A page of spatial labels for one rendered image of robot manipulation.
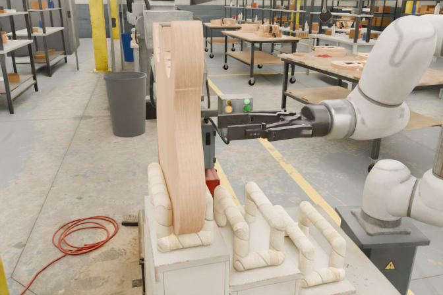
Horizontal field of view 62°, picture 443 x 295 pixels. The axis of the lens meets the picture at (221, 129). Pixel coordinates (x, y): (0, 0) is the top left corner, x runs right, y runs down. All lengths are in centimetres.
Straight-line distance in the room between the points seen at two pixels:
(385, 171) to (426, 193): 16
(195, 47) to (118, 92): 387
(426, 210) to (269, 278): 86
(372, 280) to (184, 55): 73
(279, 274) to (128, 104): 376
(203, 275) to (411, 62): 57
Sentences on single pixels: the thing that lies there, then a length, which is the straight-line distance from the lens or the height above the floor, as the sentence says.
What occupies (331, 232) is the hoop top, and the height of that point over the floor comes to 105.
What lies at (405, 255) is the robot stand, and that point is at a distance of 170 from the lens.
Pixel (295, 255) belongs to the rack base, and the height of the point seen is 94.
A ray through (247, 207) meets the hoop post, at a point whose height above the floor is 107.
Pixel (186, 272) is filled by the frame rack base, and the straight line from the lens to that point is 76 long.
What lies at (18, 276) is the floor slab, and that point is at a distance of 266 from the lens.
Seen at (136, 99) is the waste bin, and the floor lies 47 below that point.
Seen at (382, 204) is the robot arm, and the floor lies 83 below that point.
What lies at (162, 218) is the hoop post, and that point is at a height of 118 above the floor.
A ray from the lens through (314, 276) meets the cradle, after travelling 93.
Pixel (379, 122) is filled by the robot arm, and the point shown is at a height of 132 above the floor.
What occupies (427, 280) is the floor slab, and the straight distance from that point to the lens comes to 268.
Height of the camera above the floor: 157
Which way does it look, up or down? 19 degrees down
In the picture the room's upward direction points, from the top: 1 degrees clockwise
